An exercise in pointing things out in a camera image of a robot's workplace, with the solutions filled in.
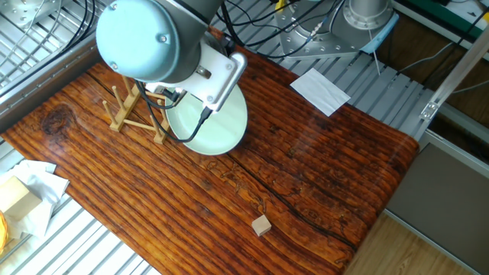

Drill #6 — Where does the pale green round plate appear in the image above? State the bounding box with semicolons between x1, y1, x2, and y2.
164;83;249;157

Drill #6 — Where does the wooden peg dish rack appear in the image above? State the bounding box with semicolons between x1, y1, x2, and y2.
102;76;172;145

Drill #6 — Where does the wood grain table mat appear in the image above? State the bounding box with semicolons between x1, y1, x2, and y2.
2;26;420;275

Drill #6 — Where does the white paper sheet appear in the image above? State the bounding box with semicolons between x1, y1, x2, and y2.
290;67;351;118

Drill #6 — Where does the small wooden cube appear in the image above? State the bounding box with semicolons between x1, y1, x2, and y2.
251;214;273;238

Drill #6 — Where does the crumpled white cloth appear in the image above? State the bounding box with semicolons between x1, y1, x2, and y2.
0;159;71;240

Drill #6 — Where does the grey board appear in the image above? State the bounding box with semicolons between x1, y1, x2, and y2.
384;143;489;275

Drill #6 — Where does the large wooden block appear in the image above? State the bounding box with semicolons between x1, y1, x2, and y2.
0;175;43;222

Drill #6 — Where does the silver screwed metal plate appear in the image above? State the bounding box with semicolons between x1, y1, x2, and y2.
0;0;62;30

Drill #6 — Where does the yellow object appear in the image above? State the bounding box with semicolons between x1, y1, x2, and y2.
0;211;9;255

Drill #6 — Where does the black usb cable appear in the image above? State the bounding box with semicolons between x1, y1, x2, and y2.
147;102;214;144

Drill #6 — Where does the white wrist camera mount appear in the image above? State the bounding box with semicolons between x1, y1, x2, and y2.
147;40;248;114

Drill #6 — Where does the black metal plug cable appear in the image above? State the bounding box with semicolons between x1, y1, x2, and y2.
134;79;186;111

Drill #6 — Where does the black thick plug cable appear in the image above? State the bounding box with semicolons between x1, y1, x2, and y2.
216;0;333;59

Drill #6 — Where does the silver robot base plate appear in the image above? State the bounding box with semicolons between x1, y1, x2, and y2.
274;15;362;60

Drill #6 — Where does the aluminium frame post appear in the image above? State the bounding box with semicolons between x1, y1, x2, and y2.
419;27;489;121

